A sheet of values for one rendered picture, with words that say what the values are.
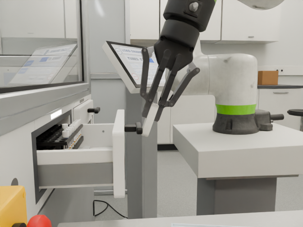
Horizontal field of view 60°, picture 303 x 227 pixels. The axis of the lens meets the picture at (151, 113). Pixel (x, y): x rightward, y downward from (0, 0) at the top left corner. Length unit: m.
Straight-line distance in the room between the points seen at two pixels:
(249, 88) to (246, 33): 3.42
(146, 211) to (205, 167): 1.07
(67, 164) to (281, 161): 0.53
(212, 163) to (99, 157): 0.34
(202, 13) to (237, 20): 3.70
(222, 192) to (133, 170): 0.85
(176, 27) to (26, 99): 0.29
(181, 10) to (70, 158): 0.33
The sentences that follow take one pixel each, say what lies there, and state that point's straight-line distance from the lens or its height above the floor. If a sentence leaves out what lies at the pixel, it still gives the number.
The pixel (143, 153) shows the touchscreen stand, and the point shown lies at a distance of 1.55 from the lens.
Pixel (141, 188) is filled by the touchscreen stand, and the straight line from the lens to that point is 1.62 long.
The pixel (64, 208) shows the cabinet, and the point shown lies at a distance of 0.65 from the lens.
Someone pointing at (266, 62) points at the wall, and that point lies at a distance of 4.77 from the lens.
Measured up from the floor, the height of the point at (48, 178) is 0.85.
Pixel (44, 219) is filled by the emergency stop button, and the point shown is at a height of 0.89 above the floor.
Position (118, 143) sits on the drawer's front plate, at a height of 0.91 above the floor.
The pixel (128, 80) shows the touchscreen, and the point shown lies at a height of 0.99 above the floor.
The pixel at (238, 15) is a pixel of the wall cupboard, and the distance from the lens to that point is 4.25.
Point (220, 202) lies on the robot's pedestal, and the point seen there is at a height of 0.63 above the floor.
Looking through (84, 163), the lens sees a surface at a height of 0.87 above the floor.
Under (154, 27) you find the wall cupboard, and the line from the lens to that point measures 3.91.
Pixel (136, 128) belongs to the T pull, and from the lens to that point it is 0.52.
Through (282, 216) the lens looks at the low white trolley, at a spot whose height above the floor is 0.76.
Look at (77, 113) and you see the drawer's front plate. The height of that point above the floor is 0.92.
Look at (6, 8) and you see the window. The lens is 0.42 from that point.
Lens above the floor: 1.01
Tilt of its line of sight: 8 degrees down
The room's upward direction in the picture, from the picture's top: straight up
